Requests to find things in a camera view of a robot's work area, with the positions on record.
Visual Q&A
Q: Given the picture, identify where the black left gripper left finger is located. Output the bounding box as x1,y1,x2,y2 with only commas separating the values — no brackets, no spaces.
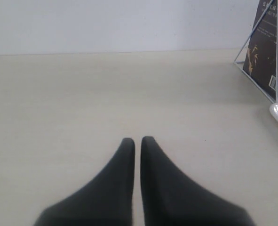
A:
35,138,135,226

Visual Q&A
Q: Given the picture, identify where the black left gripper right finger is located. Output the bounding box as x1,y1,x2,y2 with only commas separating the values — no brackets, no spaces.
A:
140,136,255,226

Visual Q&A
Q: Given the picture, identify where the black book gold bamboo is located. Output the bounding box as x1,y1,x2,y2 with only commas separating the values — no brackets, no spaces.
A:
243,1,278,98

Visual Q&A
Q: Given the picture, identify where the white wire book rack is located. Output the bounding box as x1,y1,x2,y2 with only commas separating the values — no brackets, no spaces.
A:
234,0,278,102

